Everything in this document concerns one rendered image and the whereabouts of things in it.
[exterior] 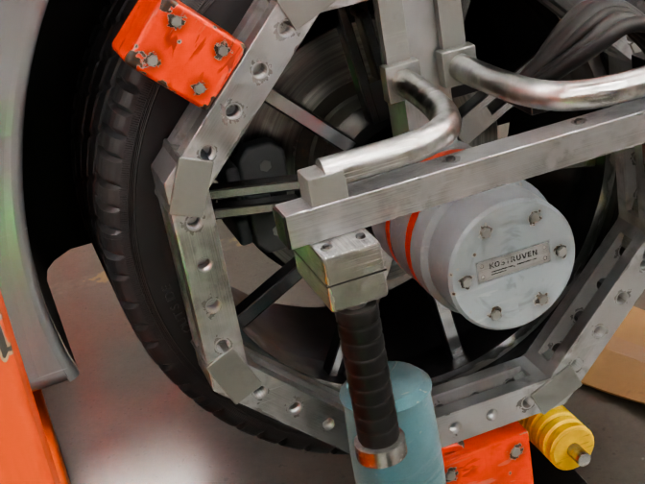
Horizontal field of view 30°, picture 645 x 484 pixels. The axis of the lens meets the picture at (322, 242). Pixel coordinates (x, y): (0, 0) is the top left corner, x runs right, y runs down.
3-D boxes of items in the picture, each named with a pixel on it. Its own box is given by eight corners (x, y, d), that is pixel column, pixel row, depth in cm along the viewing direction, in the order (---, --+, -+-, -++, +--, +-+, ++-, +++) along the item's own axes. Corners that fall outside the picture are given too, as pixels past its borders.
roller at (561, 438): (491, 361, 164) (487, 325, 162) (609, 472, 138) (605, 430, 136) (453, 375, 163) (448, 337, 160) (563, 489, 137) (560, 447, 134)
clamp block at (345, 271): (350, 256, 104) (341, 201, 102) (391, 297, 96) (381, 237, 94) (296, 273, 103) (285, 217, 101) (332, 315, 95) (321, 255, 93)
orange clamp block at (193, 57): (227, 31, 115) (148, -20, 110) (250, 48, 108) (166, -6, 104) (188, 93, 115) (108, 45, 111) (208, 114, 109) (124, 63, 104)
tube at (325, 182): (418, 94, 116) (402, -13, 111) (512, 151, 99) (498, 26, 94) (245, 142, 111) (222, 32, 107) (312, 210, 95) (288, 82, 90)
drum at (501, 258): (487, 234, 131) (472, 113, 125) (589, 312, 113) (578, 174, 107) (368, 272, 128) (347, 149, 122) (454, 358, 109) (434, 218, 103)
